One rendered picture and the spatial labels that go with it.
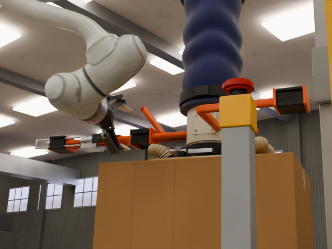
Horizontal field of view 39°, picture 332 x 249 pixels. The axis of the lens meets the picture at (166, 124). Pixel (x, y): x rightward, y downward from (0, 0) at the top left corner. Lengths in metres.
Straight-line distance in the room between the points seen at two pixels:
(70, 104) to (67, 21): 0.24
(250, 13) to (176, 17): 1.02
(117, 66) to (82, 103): 0.14
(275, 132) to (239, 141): 9.85
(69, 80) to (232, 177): 0.52
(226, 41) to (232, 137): 0.68
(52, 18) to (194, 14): 0.54
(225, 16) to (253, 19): 5.11
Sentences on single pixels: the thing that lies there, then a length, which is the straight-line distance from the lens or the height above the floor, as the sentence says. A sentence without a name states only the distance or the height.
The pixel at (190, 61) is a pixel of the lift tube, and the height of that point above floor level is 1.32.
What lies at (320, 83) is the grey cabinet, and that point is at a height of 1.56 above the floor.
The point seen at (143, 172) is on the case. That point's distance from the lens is 1.42.
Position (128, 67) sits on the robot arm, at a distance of 1.23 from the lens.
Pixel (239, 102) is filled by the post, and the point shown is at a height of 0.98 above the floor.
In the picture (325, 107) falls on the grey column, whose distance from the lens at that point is 2.52.
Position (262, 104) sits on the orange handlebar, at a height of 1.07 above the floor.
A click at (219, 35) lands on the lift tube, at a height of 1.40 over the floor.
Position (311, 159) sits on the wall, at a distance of 10.29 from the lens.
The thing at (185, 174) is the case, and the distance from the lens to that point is 1.36.
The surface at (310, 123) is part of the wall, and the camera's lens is 10.48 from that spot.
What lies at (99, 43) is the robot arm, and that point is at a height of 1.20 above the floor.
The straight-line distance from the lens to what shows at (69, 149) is 1.82.
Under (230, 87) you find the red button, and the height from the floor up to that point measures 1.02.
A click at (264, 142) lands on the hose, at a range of 1.45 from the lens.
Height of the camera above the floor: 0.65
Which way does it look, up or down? 17 degrees up
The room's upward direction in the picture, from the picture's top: 2 degrees clockwise
